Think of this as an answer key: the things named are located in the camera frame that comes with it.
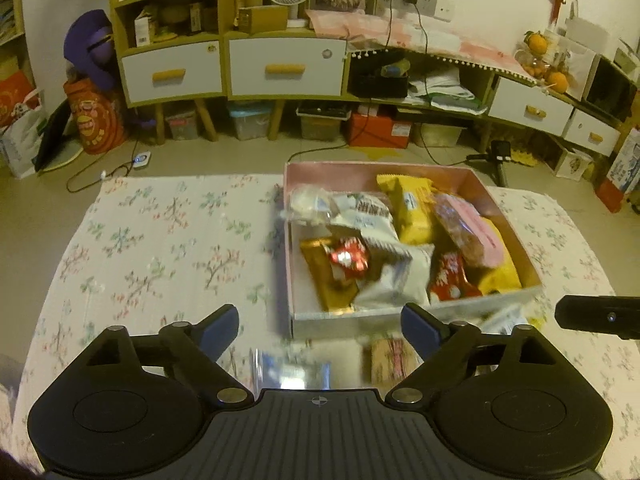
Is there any white printed box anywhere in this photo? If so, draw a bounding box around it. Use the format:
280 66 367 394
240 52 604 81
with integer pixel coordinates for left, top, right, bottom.
555 145 593 178

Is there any red foil snack packet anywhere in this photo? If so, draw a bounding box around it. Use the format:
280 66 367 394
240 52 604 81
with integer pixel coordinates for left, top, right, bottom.
327 237 371 286

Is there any pink snack packet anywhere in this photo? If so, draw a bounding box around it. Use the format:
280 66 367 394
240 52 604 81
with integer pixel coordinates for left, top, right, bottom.
432 195 503 268

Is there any bunch of oranges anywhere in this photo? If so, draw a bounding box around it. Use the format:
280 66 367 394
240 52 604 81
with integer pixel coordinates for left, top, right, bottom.
517 30 571 93

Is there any pink cardboard box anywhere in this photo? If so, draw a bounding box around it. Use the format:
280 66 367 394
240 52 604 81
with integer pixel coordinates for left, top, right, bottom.
282 160 543 341

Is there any yellow waffle snack packet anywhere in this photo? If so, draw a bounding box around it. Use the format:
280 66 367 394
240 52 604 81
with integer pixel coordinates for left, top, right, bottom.
376 174 436 246
470 220 523 296

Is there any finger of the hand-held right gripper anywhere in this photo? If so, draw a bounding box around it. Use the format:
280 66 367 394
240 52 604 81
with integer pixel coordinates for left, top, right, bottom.
554 295 640 340

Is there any white cookie-print snack packet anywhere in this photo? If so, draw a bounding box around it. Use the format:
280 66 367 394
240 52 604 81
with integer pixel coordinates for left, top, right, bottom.
330 192 401 261

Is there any clear storage bin blue lid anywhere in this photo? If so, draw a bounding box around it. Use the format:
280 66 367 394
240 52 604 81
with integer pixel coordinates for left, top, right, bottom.
227 102 273 141

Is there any floral tablecloth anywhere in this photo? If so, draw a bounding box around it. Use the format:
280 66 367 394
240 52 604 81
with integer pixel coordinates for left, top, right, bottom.
12 175 631 476

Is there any gold snack packet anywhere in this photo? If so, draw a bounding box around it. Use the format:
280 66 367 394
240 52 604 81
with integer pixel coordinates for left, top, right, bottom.
300 237 361 313

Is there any orange printed bag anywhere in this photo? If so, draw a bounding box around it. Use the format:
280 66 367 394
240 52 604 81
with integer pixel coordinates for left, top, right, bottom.
64 77 128 156

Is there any white drawer with yellow handle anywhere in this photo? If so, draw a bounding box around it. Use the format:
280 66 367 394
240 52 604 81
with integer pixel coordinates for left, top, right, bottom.
487 75 575 136
120 40 223 106
227 37 347 98
562 109 621 156

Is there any black tripod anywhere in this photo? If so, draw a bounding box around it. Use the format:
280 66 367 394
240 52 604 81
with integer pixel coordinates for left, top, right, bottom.
467 140 513 186

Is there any black fabric bag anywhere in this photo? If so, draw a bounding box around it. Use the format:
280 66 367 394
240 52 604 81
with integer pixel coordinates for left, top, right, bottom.
347 52 411 98

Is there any small clear storage bin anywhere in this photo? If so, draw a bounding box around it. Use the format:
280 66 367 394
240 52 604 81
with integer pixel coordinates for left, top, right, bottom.
165 107 201 141

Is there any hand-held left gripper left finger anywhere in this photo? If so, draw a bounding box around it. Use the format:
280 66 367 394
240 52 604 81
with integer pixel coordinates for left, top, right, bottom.
80 304 256 406

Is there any clear cracker packet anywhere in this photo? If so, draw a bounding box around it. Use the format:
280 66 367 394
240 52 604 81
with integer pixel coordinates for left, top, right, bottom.
370 337 423 388

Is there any tall wooden shelf cabinet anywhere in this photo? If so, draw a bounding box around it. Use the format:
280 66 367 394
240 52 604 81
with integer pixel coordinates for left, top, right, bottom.
107 0 348 143

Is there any clear storage bin dark lid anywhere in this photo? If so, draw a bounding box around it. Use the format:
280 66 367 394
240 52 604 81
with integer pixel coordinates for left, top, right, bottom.
297 102 351 141

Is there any purple plush toy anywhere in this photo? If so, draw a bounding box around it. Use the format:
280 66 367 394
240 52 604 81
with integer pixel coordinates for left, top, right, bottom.
64 9 121 91

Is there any white paper bag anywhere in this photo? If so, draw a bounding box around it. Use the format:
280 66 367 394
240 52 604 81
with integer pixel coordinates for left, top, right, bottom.
560 15 611 101

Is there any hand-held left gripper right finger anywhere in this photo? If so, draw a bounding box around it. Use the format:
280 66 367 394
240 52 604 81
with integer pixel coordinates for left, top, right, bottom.
385 302 563 406

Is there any white shopping bag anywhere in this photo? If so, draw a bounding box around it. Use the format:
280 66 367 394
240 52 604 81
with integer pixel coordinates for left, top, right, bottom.
0 87 51 181

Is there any low wooden cabinet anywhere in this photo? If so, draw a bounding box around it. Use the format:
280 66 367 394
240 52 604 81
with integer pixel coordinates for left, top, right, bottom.
345 45 626 156

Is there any red gift bag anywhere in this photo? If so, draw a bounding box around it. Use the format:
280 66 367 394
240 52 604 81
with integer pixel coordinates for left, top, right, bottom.
595 125 640 211

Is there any clear white snack packet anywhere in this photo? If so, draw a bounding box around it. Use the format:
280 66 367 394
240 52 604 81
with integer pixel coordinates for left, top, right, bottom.
287 185 341 226

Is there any pink cabinet runner cloth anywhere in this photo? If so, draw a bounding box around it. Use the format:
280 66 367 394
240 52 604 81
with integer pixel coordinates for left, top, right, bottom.
305 10 526 73

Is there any black flat board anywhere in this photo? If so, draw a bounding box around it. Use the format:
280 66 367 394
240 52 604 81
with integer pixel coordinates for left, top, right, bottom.
32 100 71 173

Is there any red shoe box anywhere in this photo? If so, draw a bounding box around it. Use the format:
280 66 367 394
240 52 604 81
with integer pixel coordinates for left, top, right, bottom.
347 112 413 148

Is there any plain white snack packet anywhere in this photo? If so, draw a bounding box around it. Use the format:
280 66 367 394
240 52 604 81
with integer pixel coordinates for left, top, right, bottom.
352 245 436 311

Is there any red and white snack packet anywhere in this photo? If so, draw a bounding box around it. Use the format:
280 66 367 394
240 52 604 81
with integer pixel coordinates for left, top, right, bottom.
430 252 483 303

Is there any brown cardboard box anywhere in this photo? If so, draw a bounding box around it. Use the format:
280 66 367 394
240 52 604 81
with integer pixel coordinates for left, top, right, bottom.
239 6 290 31

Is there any silver foil snack packet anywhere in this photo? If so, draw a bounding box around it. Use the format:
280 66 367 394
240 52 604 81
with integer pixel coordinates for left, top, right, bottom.
250 347 331 391

